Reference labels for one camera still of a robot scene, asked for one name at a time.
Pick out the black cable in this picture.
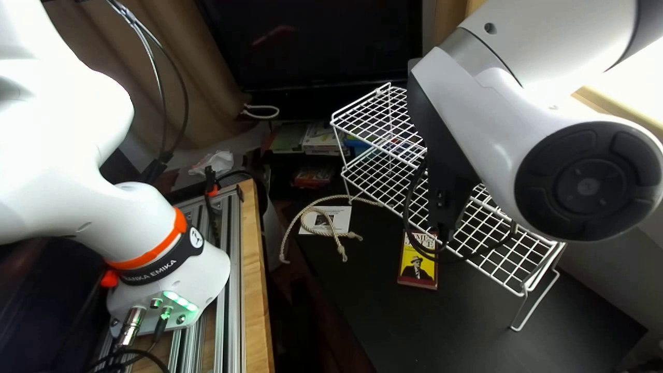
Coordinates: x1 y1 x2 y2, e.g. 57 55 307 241
85 306 172 373
106 0 190 179

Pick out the crumpled white tissue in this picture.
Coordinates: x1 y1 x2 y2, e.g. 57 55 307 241
188 150 235 177

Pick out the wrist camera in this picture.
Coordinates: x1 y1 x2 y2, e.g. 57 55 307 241
407 58 485 244

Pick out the blue box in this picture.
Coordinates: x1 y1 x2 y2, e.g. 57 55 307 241
343 133 372 159

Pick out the beige rope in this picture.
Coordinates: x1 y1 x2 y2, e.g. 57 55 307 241
278 194 385 264

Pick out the green book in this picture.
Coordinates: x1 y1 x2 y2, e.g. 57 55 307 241
269 122 308 154

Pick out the white booklet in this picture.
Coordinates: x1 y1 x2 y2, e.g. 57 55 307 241
299 205 353 235

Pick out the stack of books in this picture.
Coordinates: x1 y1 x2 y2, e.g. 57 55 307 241
301 121 351 156

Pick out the yellow paperback book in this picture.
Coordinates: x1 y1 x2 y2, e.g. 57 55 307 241
397 231 440 290

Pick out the black orange clamp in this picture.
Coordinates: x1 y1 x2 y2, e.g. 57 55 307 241
204 165 219 210

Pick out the red packet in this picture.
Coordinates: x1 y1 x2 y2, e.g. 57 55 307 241
292 167 336 188

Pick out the beige curtain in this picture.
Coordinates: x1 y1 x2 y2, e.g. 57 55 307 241
44 0 245 152

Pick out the white cord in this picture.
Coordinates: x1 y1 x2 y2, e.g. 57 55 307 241
240 103 281 120

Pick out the white wire shelf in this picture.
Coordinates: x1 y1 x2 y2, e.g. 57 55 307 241
330 82 568 332

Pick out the black television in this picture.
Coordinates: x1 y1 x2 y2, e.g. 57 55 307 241
197 0 424 95

